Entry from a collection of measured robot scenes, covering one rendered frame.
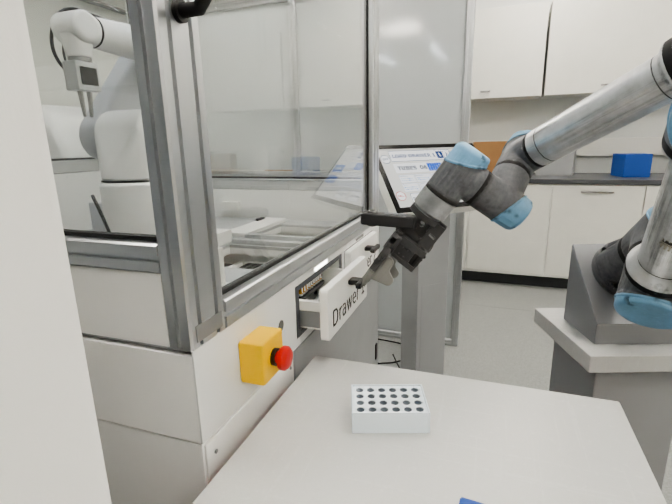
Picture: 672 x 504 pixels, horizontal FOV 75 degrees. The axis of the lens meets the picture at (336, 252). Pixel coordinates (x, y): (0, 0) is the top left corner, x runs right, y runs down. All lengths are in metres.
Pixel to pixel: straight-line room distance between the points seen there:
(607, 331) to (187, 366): 0.89
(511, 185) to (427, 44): 1.77
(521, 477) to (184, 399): 0.48
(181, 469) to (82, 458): 0.57
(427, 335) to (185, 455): 1.41
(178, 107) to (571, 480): 0.71
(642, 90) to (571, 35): 3.41
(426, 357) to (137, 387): 1.49
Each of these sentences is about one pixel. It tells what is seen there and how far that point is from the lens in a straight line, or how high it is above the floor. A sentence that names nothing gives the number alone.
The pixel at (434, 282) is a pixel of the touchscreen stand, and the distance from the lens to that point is 1.91.
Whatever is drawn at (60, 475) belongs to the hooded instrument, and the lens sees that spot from 0.20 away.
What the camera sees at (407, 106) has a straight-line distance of 2.59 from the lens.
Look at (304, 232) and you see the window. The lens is 0.96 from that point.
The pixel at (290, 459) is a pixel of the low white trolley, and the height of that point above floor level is 0.76.
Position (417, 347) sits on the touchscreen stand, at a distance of 1.97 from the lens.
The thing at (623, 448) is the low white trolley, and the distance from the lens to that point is 0.84.
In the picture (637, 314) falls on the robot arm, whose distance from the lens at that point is 0.99.
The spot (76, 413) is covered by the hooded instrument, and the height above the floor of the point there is 1.12.
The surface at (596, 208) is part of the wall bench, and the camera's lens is 3.90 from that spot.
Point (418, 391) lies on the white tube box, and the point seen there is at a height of 0.80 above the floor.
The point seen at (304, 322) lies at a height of 0.85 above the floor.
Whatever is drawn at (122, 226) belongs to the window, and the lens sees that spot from 0.67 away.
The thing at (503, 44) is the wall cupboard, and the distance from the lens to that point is 4.22.
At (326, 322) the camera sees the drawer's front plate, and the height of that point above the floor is 0.86.
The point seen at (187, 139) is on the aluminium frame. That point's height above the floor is 1.22.
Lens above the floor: 1.21
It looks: 14 degrees down
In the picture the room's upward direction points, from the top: 1 degrees counter-clockwise
